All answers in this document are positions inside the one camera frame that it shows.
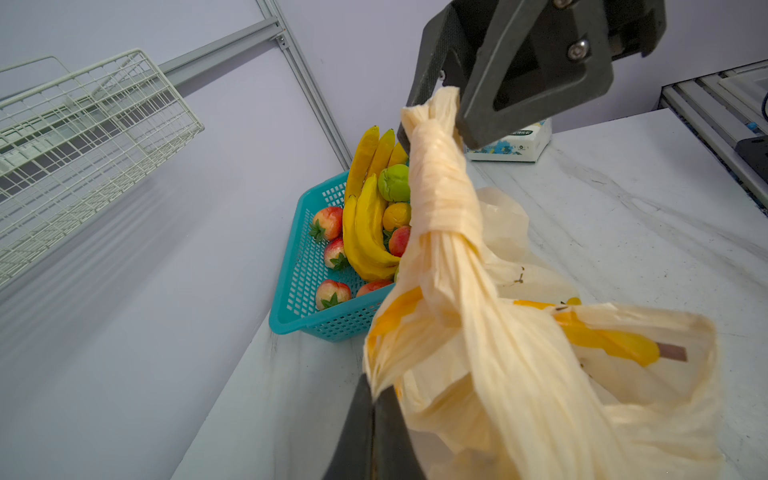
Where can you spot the cream banana print plastic bag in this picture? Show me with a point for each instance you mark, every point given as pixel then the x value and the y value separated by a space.
pixel 489 349

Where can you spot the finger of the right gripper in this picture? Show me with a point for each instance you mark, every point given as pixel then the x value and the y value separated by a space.
pixel 449 45

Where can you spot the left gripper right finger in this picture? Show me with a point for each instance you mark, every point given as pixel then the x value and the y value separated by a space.
pixel 393 455

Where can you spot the colourful tissue pack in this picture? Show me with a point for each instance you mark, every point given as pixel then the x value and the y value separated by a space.
pixel 522 146

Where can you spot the green fake pear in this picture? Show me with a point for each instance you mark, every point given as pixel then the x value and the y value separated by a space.
pixel 393 183

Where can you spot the red fake strawberry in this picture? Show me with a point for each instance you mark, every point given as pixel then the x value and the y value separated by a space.
pixel 373 286
pixel 327 224
pixel 334 255
pixel 331 293

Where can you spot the aluminium frame corner post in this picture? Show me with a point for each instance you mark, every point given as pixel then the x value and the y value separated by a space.
pixel 293 54

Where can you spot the orange fake fruit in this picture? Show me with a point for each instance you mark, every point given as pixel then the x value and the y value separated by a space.
pixel 396 215

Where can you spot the aluminium frame back bar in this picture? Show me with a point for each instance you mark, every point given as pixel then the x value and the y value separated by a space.
pixel 203 60

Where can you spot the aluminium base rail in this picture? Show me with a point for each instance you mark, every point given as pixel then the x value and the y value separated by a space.
pixel 727 111

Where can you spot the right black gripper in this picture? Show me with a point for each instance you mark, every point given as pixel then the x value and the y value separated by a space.
pixel 541 58

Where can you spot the white wire wall basket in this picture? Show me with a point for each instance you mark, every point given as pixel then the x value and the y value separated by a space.
pixel 72 146

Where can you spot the teal plastic fruit basket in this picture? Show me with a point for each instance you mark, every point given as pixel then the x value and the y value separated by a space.
pixel 303 270

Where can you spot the yellow fake banana bunch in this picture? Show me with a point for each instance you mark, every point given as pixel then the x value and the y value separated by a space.
pixel 366 242

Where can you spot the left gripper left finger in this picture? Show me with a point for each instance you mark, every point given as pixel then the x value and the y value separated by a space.
pixel 352 458

